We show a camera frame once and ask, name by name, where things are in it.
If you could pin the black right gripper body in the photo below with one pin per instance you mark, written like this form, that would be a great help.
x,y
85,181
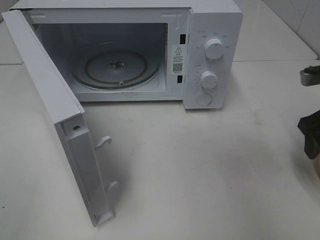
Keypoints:
x,y
310,128

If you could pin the round white door button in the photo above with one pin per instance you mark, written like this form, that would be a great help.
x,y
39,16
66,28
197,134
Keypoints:
x,y
204,99

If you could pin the white microwave door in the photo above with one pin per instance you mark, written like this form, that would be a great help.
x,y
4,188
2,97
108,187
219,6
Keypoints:
x,y
67,116

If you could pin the white lower microwave knob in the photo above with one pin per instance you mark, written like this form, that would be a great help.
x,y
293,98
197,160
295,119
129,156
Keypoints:
x,y
208,80

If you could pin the white microwave knob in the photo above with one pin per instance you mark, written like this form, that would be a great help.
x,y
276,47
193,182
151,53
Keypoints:
x,y
214,48
208,80

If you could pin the white upper microwave knob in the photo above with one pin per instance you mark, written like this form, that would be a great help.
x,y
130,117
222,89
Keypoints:
x,y
214,48

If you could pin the white microwave oven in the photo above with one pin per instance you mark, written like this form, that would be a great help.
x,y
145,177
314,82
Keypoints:
x,y
180,27

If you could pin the glass microwave turntable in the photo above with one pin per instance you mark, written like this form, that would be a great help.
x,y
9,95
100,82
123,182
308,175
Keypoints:
x,y
116,65

